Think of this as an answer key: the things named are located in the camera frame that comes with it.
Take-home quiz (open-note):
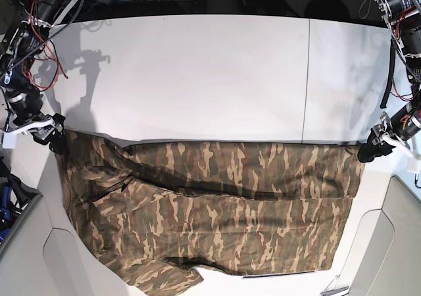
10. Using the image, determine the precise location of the camouflage T-shirt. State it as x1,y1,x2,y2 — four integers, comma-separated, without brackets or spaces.
57,130,364,295

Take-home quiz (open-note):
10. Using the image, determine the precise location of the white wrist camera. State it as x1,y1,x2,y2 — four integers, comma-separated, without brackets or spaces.
1,132,17,149
407,157,421,174

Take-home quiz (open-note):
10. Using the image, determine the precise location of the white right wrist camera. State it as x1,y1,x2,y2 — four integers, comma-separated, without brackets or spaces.
1,132,17,149

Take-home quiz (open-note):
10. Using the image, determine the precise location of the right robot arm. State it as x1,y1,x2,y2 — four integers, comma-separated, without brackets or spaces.
1,0,84,154

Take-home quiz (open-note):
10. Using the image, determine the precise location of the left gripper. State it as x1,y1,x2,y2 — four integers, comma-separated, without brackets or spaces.
357,112,400,162

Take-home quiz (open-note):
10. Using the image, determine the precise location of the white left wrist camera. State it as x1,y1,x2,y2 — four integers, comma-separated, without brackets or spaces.
407,157,421,174

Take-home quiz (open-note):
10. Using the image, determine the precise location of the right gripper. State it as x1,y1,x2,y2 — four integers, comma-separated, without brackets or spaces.
22,113,68,155

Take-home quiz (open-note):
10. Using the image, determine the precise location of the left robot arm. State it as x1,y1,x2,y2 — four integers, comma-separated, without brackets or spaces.
358,0,420,163

